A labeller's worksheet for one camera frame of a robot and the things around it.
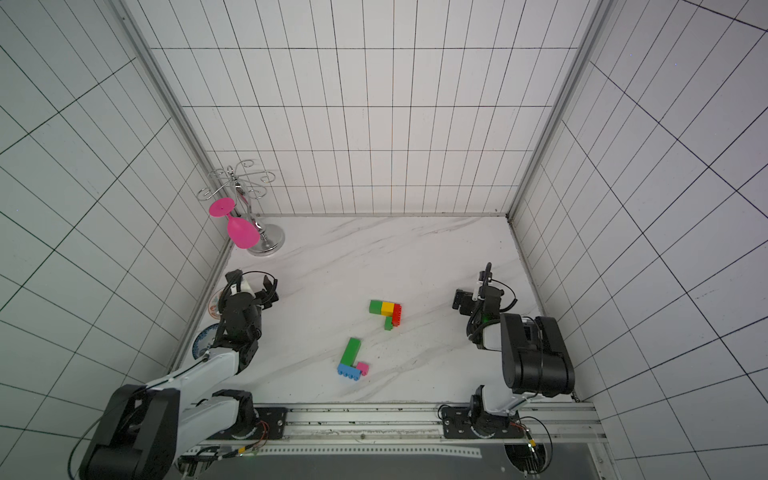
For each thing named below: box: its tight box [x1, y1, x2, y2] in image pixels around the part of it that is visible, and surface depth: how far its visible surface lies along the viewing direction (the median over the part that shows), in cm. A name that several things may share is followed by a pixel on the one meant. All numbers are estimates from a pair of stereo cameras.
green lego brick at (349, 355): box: [340, 346, 359, 366], surface depth 84 cm
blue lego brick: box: [337, 363, 361, 381], surface depth 81 cm
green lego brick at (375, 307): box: [369, 300, 383, 315], surface depth 94 cm
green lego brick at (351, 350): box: [340, 337, 361, 361], surface depth 85 cm
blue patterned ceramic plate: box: [192, 323, 220, 360], surface depth 85 cm
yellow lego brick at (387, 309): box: [381, 302, 395, 317], surface depth 94 cm
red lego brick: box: [392, 303, 403, 327], surface depth 92 cm
